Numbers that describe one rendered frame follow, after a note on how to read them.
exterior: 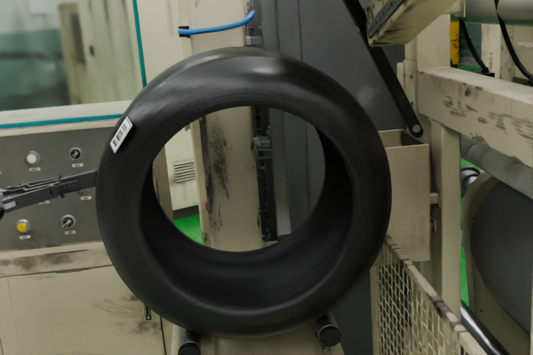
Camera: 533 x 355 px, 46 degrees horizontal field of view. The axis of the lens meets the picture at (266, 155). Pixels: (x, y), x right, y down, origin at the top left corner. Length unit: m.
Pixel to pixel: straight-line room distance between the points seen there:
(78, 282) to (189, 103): 0.95
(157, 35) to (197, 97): 3.46
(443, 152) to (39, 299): 1.21
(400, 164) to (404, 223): 0.15
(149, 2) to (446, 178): 3.29
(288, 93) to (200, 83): 0.16
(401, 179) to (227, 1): 0.59
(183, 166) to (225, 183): 3.19
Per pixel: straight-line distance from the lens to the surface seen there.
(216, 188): 1.54
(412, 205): 1.56
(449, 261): 1.67
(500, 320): 2.10
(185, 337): 1.30
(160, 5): 4.57
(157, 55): 4.56
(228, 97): 1.11
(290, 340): 1.49
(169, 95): 1.13
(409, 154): 1.52
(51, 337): 2.03
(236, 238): 1.58
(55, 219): 1.94
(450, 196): 1.61
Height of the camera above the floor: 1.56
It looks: 14 degrees down
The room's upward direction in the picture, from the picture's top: 4 degrees counter-clockwise
